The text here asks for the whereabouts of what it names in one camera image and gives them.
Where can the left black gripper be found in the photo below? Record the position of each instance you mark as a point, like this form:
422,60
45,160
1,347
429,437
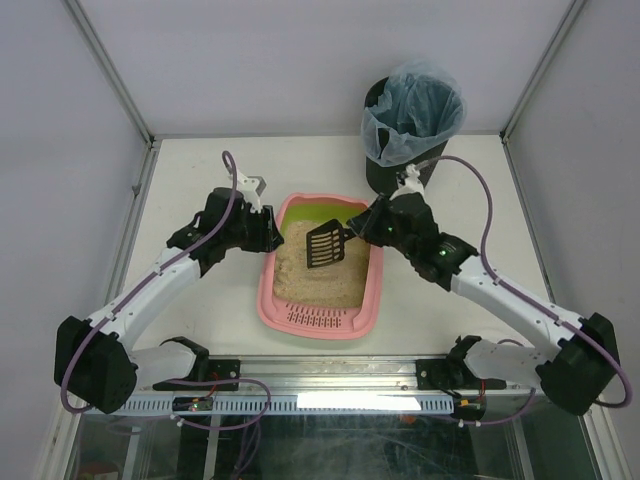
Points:
265,228

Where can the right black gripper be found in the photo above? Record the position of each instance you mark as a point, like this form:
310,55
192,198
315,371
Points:
376,225

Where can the black litter scoop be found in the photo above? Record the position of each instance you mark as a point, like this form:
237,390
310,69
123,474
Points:
325,244

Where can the pink litter box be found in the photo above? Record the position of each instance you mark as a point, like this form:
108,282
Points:
320,322

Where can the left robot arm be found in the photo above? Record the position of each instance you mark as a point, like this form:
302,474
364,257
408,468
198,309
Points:
96,359

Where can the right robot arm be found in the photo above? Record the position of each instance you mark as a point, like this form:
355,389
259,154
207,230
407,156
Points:
570,358

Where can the beige cat litter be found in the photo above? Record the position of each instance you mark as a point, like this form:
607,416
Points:
341,285

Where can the blue plastic bin liner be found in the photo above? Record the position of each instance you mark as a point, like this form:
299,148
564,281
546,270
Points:
416,108

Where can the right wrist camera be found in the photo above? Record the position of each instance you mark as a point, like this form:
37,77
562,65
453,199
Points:
408,182

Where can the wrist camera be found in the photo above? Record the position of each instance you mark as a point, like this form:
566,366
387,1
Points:
408,182
251,188

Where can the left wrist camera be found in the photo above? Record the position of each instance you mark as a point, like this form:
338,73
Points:
251,188

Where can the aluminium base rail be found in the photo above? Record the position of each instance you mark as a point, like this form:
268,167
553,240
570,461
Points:
293,374

